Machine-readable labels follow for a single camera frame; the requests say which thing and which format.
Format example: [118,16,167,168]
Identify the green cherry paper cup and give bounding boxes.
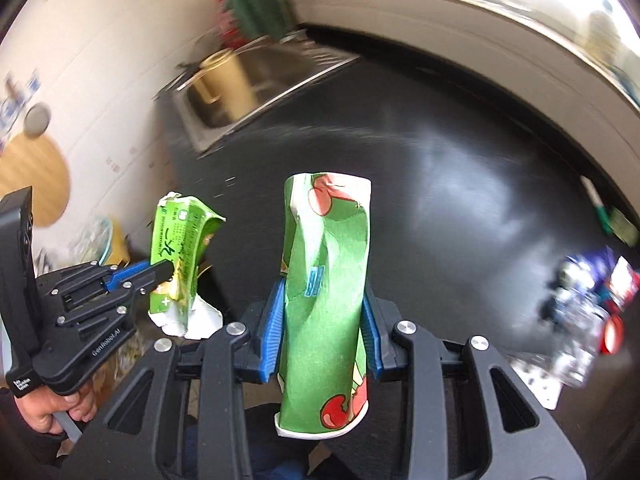
[274,172,371,441]

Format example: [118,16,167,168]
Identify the green drink carton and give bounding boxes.
[148,192,226,340]

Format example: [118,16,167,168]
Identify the person's left hand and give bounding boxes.
[14,380,98,434]

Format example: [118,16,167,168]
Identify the round wooden board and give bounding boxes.
[1,133,70,228]

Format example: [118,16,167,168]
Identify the pile of plastic wrappers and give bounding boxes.
[546,247,639,388]

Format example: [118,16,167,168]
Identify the yellow cup in sink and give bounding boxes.
[192,49,258,122]

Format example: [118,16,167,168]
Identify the stainless steel sink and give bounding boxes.
[165,30,358,156]

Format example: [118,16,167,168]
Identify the green white marker pen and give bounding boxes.
[580,176,613,235]

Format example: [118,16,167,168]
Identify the green plant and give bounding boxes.
[224,0,295,40]

